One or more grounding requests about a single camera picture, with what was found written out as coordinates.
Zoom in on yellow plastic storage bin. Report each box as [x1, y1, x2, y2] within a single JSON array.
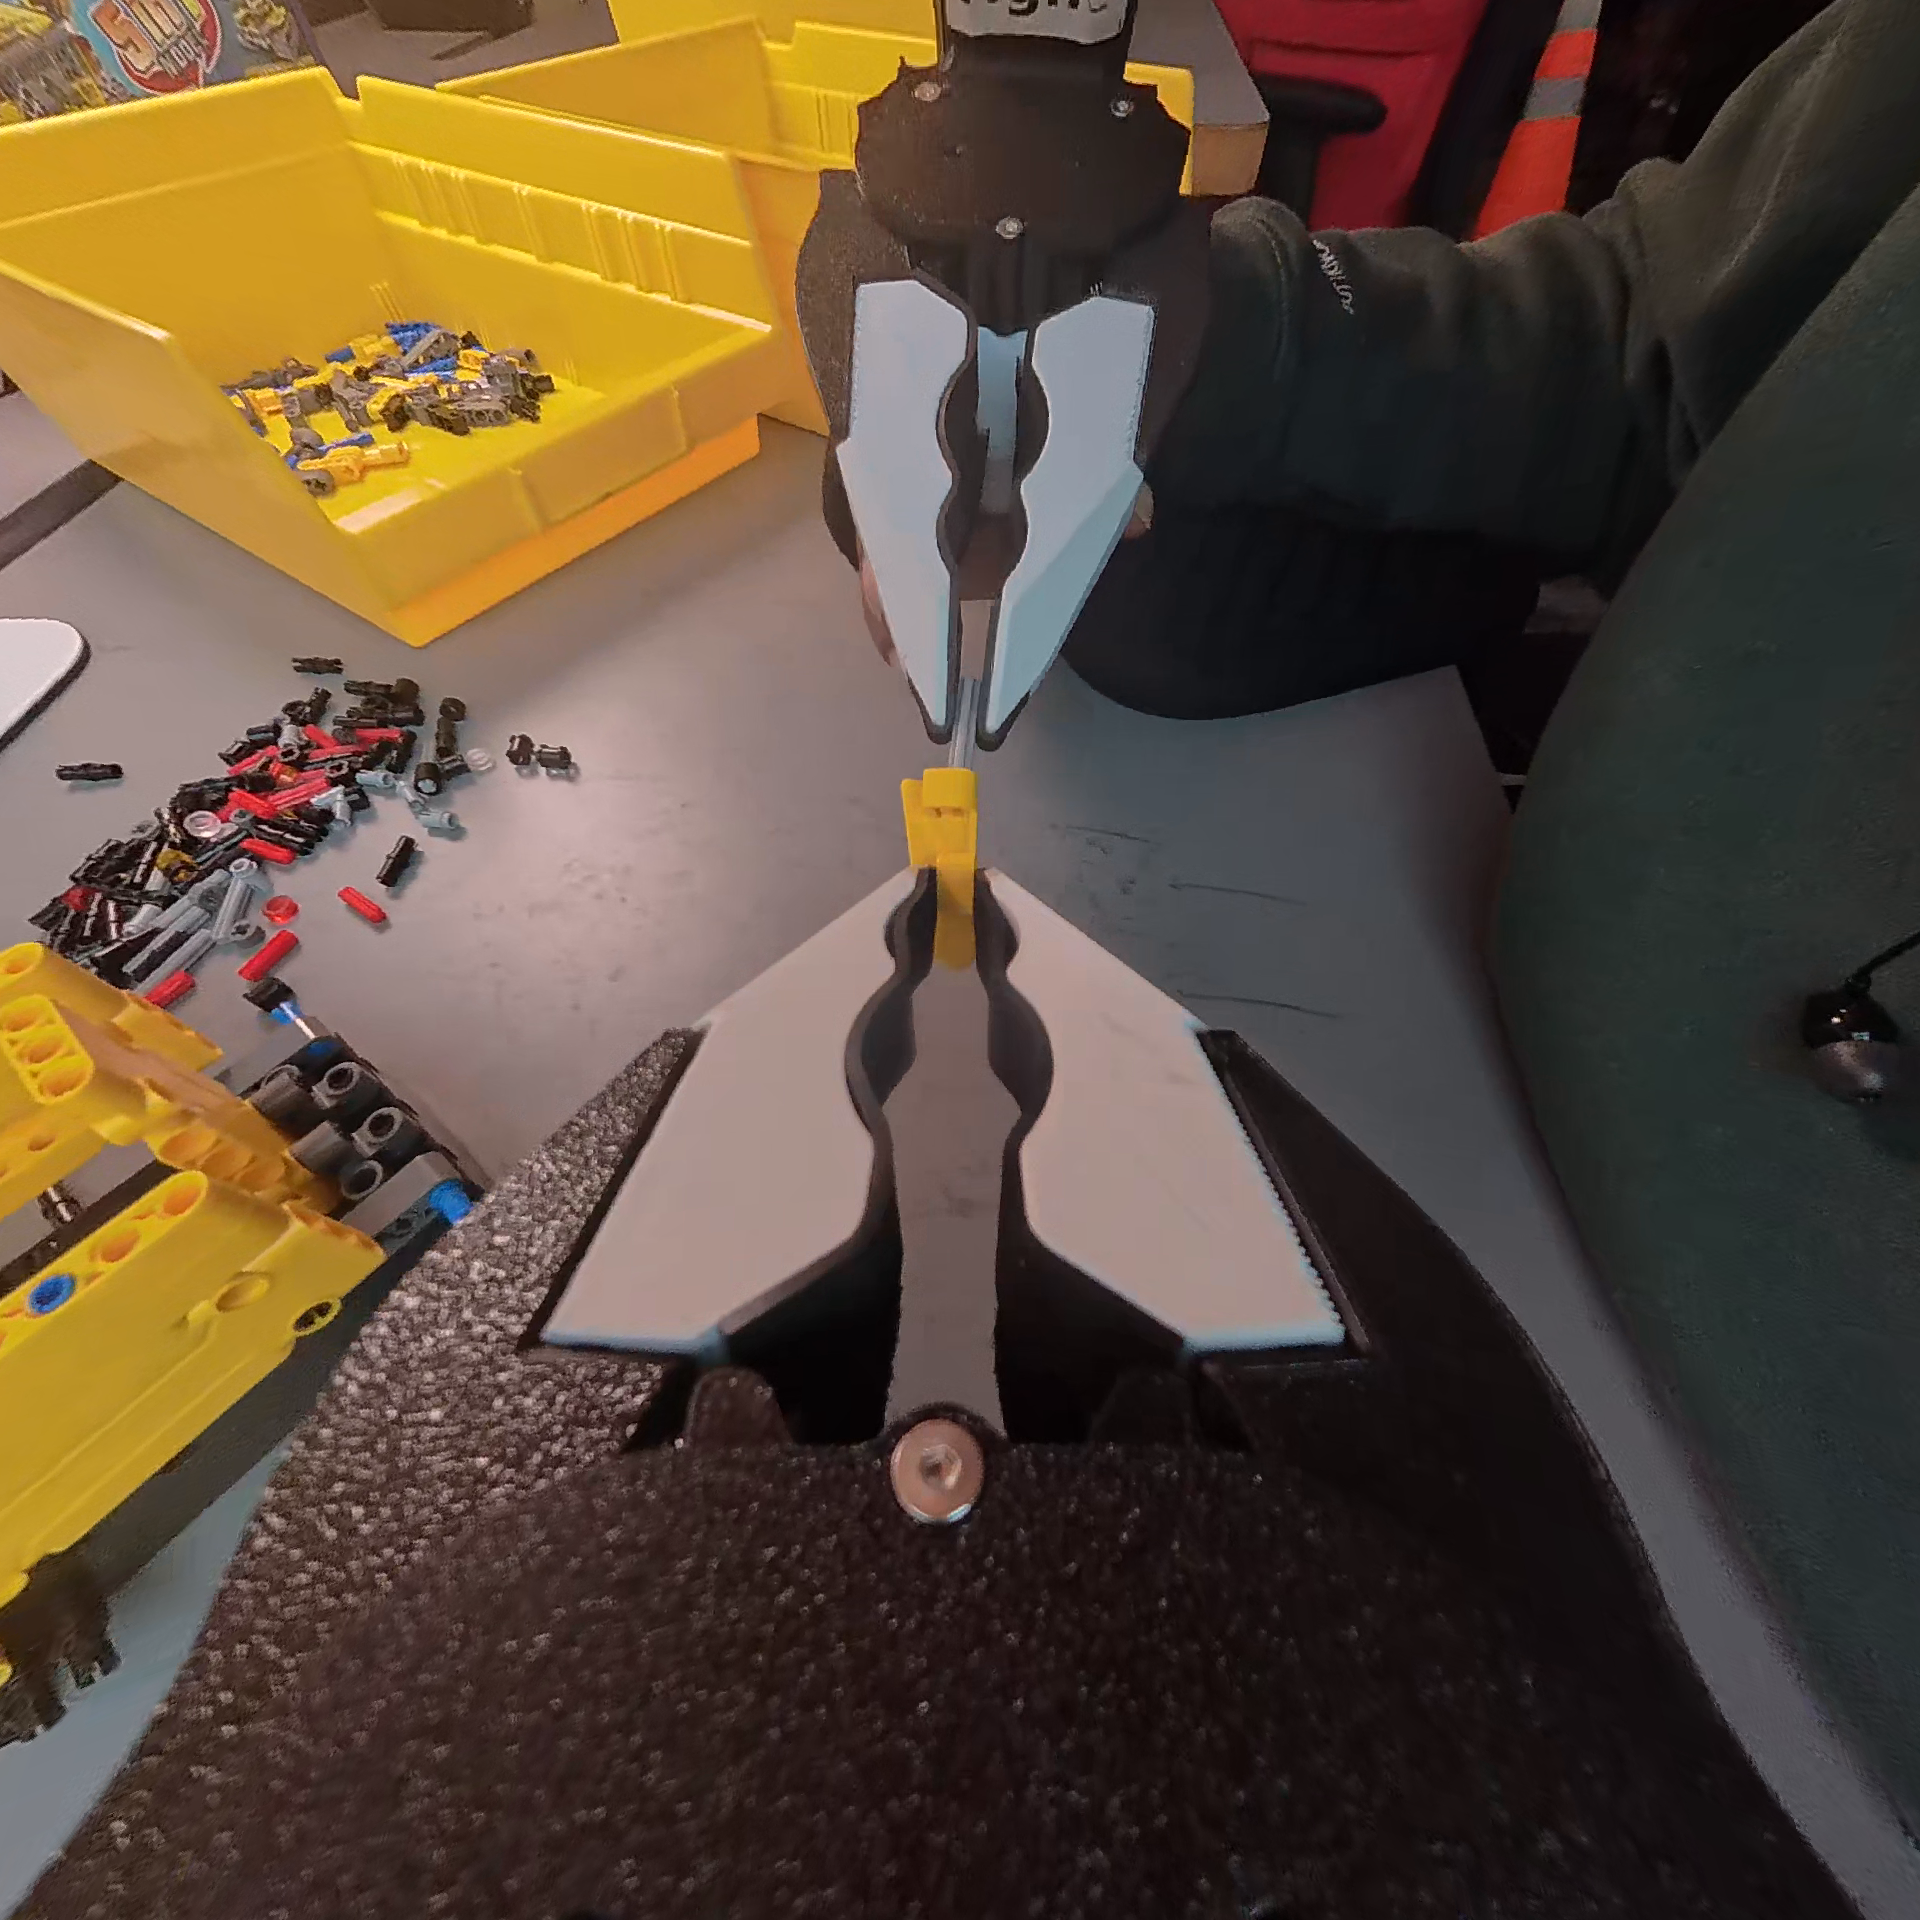
[[438, 12, 1201, 440], [0, 67, 783, 653]]

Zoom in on pile of grey blue lego parts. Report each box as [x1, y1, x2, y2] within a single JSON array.
[[222, 315, 561, 500]]

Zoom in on person's right hand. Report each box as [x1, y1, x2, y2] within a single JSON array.
[[817, 480, 921, 710]]

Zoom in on person's green hoodie torso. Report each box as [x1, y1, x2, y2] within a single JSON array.
[[1487, 181, 1920, 1823]]

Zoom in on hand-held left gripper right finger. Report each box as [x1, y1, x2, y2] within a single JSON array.
[[962, 871, 1345, 1444]]

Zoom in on pile of small lego pins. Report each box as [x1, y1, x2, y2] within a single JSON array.
[[30, 652, 582, 1012]]

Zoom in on orange traffic cone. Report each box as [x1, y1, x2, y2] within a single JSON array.
[[1473, 0, 1601, 245]]

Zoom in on black earphone cable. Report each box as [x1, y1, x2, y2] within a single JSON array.
[[1795, 931, 1920, 1107]]

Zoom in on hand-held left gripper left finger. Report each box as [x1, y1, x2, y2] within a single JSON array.
[[537, 871, 941, 1444]]

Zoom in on red plastic canister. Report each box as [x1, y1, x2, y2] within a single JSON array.
[[1210, 0, 1490, 249]]

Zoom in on yellow lego vehicle model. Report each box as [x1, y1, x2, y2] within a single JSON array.
[[0, 940, 488, 1749]]

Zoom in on small yellow lego piece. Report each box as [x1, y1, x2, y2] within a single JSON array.
[[896, 765, 987, 980]]

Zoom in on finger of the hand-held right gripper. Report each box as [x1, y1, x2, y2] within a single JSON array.
[[976, 292, 1160, 748], [830, 273, 985, 740]]

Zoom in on colourful lego set box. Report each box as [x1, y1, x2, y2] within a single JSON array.
[[0, 0, 326, 125]]

